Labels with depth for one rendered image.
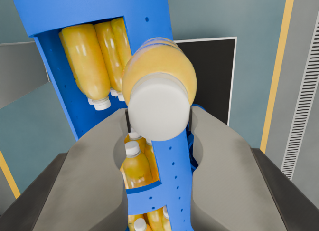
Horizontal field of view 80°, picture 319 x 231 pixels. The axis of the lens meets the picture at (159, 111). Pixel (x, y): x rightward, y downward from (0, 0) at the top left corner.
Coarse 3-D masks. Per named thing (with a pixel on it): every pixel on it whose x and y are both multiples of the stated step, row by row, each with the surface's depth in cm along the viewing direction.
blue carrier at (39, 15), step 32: (32, 0) 28; (64, 0) 27; (96, 0) 27; (128, 0) 29; (160, 0) 34; (32, 32) 31; (128, 32) 30; (160, 32) 34; (64, 64) 48; (64, 96) 46; (160, 160) 41; (128, 192) 42; (160, 192) 43
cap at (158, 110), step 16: (160, 80) 12; (144, 96) 11; (160, 96) 11; (176, 96) 11; (128, 112) 12; (144, 112) 12; (160, 112) 12; (176, 112) 12; (144, 128) 12; (160, 128) 12; (176, 128) 12
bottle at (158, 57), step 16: (144, 48) 16; (160, 48) 15; (176, 48) 17; (128, 64) 16; (144, 64) 14; (160, 64) 14; (176, 64) 14; (128, 80) 14; (144, 80) 13; (176, 80) 13; (192, 80) 15; (128, 96) 14; (192, 96) 15
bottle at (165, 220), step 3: (162, 216) 64; (165, 216) 62; (162, 219) 63; (165, 219) 62; (168, 219) 62; (162, 222) 63; (165, 222) 62; (168, 222) 62; (162, 225) 64; (165, 225) 62; (168, 225) 62; (165, 228) 62; (168, 228) 62
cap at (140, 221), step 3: (138, 219) 66; (141, 219) 66; (135, 222) 65; (138, 222) 65; (141, 222) 65; (144, 222) 64; (135, 225) 64; (138, 225) 64; (141, 225) 64; (144, 225) 64; (135, 228) 63; (138, 228) 63; (141, 228) 63; (144, 228) 64
